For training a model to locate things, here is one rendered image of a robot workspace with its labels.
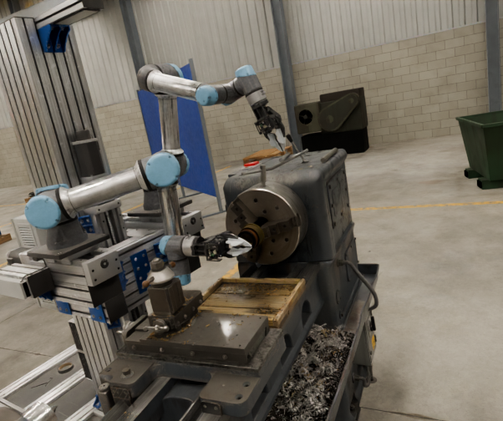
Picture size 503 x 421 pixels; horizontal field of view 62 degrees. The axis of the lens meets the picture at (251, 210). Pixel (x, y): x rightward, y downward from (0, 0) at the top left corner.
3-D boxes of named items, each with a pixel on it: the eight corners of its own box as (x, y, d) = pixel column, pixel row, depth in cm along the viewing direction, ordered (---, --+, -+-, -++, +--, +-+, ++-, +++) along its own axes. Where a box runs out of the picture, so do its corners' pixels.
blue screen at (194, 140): (144, 191, 1013) (119, 92, 956) (175, 184, 1044) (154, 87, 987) (198, 220, 646) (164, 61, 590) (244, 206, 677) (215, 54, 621)
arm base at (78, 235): (39, 249, 161) (32, 224, 158) (73, 235, 173) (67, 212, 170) (61, 251, 152) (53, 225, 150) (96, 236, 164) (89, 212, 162)
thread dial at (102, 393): (113, 409, 119) (104, 379, 116) (122, 411, 117) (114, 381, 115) (104, 418, 116) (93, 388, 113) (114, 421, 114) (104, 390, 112)
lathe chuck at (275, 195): (236, 251, 183) (232, 181, 174) (306, 260, 171) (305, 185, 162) (227, 260, 175) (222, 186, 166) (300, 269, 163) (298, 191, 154)
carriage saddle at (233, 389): (158, 334, 141) (154, 318, 139) (287, 345, 121) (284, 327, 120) (93, 394, 115) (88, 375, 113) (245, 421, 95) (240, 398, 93)
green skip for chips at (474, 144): (459, 173, 637) (455, 117, 617) (528, 164, 612) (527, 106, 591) (484, 195, 512) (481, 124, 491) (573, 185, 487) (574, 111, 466)
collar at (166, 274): (158, 272, 125) (155, 263, 124) (180, 272, 121) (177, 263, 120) (141, 284, 118) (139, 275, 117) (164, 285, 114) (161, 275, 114)
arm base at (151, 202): (137, 210, 200) (132, 190, 197) (160, 201, 211) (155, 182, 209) (159, 210, 191) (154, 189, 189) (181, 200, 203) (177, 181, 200)
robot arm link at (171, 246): (171, 252, 165) (168, 231, 163) (195, 253, 160) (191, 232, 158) (159, 260, 158) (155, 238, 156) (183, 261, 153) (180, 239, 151)
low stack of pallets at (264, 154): (263, 166, 1061) (260, 149, 1050) (295, 163, 1026) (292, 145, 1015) (244, 177, 951) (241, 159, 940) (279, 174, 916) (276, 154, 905)
